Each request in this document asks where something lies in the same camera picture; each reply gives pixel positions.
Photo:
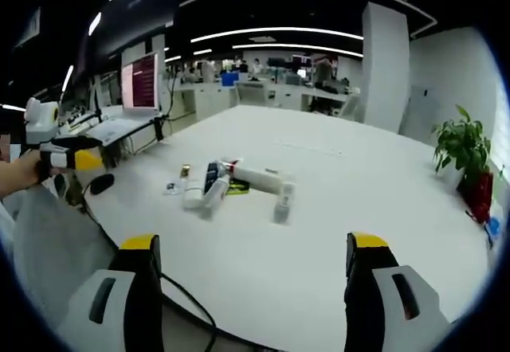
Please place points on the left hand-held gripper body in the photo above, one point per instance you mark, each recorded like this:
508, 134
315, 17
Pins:
40, 123

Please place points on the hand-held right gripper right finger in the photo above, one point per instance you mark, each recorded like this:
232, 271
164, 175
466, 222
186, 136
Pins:
370, 288

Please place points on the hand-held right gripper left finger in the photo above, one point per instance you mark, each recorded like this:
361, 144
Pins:
139, 288

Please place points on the small skincare sachet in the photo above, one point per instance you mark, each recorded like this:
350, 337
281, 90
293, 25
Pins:
172, 187

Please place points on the short white skincare tube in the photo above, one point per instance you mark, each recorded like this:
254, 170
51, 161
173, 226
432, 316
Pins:
192, 194

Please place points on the small gold skincare jar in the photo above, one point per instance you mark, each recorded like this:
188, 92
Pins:
185, 170

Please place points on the slim white skincare tube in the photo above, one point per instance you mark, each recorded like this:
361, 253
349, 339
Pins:
215, 197

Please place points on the clear-capped white skincare bottle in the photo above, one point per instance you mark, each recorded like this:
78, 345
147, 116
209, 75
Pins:
284, 202

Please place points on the blue skincare bottle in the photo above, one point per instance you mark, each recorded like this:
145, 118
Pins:
210, 177

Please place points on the yellow black skincare packet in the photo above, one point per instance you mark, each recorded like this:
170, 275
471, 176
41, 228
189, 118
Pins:
238, 187

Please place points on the white skincare bottle red cap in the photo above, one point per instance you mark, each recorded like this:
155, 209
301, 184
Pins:
257, 177

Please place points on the person's left hand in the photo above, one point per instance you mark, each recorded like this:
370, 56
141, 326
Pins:
22, 173

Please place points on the white keyboard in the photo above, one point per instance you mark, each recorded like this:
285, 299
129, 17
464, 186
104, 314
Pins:
107, 130

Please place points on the black computer mouse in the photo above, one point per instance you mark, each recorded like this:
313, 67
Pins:
101, 183

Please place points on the grey chair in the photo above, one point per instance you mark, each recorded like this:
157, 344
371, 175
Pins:
60, 244

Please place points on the computer monitor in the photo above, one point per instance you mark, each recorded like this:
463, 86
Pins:
139, 83

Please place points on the small blue object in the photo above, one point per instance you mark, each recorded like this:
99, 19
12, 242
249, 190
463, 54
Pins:
494, 225

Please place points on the red plant pot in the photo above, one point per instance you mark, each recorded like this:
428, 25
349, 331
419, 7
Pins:
479, 194

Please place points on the blue box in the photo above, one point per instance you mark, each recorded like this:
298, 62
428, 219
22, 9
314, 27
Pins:
230, 79

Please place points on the green potted plant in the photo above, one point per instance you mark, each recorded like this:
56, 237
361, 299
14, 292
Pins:
464, 143

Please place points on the white office chair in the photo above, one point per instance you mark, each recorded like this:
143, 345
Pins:
254, 91

